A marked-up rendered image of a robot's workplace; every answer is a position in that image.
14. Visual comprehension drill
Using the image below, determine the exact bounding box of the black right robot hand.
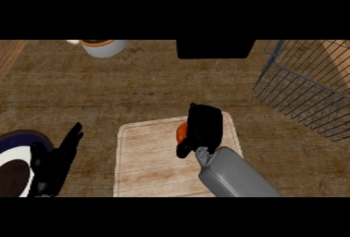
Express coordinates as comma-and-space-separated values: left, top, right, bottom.
175, 103, 227, 159

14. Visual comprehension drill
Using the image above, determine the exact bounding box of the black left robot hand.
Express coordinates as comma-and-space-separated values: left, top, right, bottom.
27, 121, 85, 198

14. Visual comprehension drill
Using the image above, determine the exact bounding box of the red tomato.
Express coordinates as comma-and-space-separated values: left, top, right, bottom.
175, 121, 191, 144

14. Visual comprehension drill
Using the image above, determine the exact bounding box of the pale wooden cutting board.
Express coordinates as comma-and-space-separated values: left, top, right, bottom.
113, 110, 246, 198

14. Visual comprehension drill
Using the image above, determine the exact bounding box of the round blue and white plate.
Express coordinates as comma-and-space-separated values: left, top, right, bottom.
0, 129, 57, 198

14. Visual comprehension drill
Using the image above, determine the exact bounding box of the black box appliance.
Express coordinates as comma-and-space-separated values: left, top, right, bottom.
175, 39, 258, 60

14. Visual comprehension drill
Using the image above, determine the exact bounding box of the white pot with orange rim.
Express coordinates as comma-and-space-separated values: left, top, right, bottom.
66, 39, 131, 59

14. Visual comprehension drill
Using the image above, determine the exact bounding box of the blue wire basket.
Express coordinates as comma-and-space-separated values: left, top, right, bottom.
252, 39, 350, 143

